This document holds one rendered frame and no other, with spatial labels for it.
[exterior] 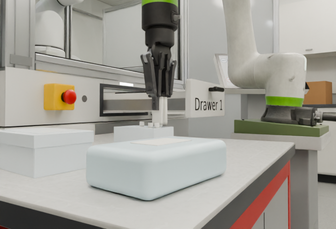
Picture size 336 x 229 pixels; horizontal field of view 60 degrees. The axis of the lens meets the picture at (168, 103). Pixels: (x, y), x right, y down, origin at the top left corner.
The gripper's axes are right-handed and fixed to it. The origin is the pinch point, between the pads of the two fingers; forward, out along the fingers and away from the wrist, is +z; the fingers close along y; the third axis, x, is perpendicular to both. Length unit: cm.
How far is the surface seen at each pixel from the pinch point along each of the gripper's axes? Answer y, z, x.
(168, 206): -39.5, 7.9, -28.9
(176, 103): 12.4, -2.2, 2.7
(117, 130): -7.1, 4.9, 7.9
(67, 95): -10.6, -4.0, 22.4
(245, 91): 105, -11, 14
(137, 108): 11.4, -0.7, 16.8
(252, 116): 117, 4, 13
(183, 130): 72, 11, 35
